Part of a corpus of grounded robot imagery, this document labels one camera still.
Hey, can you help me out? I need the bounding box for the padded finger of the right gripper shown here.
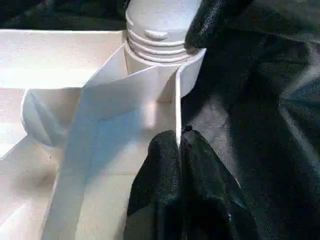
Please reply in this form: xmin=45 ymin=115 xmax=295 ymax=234
xmin=185 ymin=0 xmax=251 ymax=50

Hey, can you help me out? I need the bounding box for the white plastic table top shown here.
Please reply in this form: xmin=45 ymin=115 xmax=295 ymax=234
xmin=0 ymin=29 xmax=207 ymax=240

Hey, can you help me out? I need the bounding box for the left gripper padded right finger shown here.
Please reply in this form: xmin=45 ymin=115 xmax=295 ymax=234
xmin=180 ymin=127 xmax=258 ymax=240

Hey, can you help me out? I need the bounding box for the white plastic table leg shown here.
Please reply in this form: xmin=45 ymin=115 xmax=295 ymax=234
xmin=125 ymin=0 xmax=203 ymax=65

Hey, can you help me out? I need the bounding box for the black plastic mat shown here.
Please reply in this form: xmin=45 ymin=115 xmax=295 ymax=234
xmin=0 ymin=0 xmax=320 ymax=240

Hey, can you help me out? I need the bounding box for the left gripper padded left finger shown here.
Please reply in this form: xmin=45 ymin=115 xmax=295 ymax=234
xmin=123 ymin=130 xmax=185 ymax=240

